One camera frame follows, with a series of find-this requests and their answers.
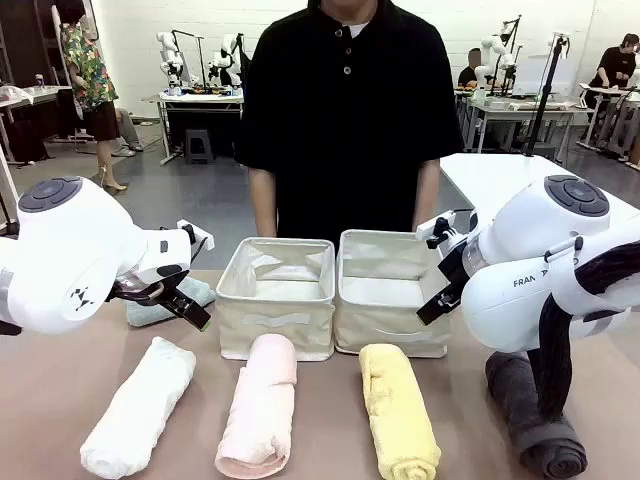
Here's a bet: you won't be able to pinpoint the black overhead camera stand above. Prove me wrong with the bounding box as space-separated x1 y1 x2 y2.
498 14 524 97
171 28 207 89

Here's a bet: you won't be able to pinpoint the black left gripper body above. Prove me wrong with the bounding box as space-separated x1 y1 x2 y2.
112 264 197 317

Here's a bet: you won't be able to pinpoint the person in black polo shirt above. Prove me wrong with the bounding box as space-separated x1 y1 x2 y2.
234 0 466 246

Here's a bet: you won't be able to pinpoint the white towel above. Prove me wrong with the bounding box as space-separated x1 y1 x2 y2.
79 335 197 480

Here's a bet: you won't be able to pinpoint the white side table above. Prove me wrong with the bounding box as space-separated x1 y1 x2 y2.
0 84 74 151

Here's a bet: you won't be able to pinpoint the standing person black t-shirt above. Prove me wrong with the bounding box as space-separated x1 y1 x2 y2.
588 33 640 97

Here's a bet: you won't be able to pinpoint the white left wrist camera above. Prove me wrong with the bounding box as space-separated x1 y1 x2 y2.
175 218 217 252

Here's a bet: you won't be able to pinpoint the dark metal shelf rack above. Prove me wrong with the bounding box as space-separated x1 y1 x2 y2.
0 0 62 87

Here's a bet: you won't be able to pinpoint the black sleeved cable bundle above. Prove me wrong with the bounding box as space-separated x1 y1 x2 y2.
528 238 640 422

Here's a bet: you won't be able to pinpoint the seated person grey trousers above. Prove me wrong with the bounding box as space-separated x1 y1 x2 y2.
115 106 145 158

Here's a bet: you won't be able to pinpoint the black tripod pole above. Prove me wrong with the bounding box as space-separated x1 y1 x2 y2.
523 31 572 161

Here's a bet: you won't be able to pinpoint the person's left forearm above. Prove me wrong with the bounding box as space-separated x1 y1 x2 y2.
411 158 442 230

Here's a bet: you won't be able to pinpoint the person's right forearm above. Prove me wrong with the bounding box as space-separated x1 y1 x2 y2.
247 166 279 239

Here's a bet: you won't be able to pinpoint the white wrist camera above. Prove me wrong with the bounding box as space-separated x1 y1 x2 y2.
175 218 217 252
415 211 457 249

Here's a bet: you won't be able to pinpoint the black plastic stool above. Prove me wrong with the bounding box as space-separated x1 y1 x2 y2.
184 128 217 166

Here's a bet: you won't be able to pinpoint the white background robot table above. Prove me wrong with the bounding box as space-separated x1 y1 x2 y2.
158 88 246 166

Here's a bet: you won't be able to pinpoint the seated person black shirt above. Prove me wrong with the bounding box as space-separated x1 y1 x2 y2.
457 47 485 93

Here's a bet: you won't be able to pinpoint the dark grey towel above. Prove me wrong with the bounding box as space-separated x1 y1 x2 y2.
484 351 589 480

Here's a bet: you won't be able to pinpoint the woman in floral shirt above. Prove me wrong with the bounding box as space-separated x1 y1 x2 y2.
52 0 132 195

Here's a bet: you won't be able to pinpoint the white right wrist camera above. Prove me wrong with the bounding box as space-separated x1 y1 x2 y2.
415 211 457 249

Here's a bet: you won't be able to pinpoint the pink towel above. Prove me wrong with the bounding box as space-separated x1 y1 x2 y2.
214 333 299 480

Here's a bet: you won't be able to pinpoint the light teal towel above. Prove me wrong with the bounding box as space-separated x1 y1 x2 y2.
124 277 217 329

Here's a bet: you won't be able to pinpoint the beige fabric storage bin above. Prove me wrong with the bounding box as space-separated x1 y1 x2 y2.
333 228 454 360
214 237 337 362

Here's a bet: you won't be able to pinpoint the yellow towel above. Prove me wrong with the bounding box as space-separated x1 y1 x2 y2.
358 343 443 480

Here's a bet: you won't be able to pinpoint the clear plastic bag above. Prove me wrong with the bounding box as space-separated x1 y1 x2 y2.
0 84 34 107

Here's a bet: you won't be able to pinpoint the grey background desk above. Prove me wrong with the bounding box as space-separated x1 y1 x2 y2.
463 91 592 154

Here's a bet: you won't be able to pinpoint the white panel board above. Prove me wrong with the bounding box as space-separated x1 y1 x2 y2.
514 52 576 97

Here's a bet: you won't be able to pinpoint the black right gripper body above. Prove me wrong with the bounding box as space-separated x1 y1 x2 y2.
436 242 473 298

